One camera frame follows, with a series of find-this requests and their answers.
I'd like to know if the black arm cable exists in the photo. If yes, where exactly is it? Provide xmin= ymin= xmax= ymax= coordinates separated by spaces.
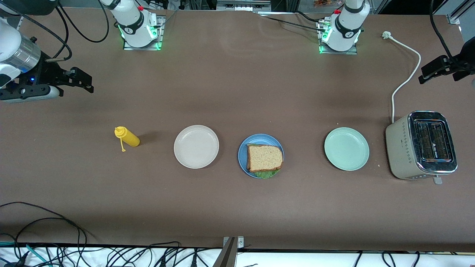
xmin=0 ymin=0 xmax=110 ymax=63
xmin=429 ymin=0 xmax=462 ymax=63

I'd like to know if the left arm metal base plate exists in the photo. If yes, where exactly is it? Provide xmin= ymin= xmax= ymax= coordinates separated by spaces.
xmin=317 ymin=19 xmax=358 ymax=55

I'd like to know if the white toaster power cable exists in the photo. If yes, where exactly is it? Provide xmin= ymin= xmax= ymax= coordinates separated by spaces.
xmin=382 ymin=31 xmax=422 ymax=123

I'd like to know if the green lettuce leaf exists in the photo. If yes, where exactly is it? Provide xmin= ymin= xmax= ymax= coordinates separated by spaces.
xmin=247 ymin=143 xmax=281 ymax=179

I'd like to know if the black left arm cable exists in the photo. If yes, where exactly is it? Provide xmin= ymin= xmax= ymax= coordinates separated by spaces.
xmin=429 ymin=0 xmax=462 ymax=63

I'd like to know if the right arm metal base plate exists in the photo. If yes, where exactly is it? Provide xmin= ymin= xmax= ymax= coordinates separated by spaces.
xmin=123 ymin=15 xmax=166 ymax=50

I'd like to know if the yellow squeeze bottle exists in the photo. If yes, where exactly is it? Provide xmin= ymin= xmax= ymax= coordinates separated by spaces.
xmin=114 ymin=126 xmax=141 ymax=152

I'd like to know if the teal cable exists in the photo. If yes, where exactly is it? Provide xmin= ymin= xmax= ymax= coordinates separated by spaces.
xmin=0 ymin=241 xmax=49 ymax=267

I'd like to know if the grey metal box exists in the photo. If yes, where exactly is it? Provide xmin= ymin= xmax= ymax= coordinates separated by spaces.
xmin=216 ymin=0 xmax=271 ymax=11

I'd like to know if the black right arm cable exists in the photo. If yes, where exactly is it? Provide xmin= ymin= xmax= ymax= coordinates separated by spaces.
xmin=0 ymin=0 xmax=110 ymax=63

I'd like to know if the blue round plate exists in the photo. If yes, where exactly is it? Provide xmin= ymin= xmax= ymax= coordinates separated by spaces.
xmin=238 ymin=134 xmax=285 ymax=179

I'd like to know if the beige chrome toaster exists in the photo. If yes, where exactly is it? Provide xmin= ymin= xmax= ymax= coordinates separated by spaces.
xmin=385 ymin=111 xmax=458 ymax=185

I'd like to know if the brown bread slice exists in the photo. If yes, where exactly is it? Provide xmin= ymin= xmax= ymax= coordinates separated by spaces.
xmin=246 ymin=144 xmax=284 ymax=173

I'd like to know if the grey metal beam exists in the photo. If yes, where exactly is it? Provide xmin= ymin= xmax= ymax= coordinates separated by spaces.
xmin=213 ymin=237 xmax=238 ymax=267

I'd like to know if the beige round plate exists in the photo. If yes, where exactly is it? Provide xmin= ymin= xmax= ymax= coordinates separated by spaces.
xmin=174 ymin=125 xmax=219 ymax=169

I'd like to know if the light green round plate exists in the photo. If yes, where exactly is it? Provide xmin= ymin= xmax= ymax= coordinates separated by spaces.
xmin=324 ymin=127 xmax=370 ymax=171

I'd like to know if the small metal bracket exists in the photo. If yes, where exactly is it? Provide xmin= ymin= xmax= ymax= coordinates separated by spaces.
xmin=223 ymin=236 xmax=245 ymax=248

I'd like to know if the black looping cable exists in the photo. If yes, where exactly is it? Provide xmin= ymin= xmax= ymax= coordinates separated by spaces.
xmin=0 ymin=202 xmax=89 ymax=267

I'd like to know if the black base cable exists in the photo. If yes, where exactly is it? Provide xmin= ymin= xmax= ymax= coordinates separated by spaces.
xmin=265 ymin=16 xmax=324 ymax=33
xmin=295 ymin=10 xmax=324 ymax=22

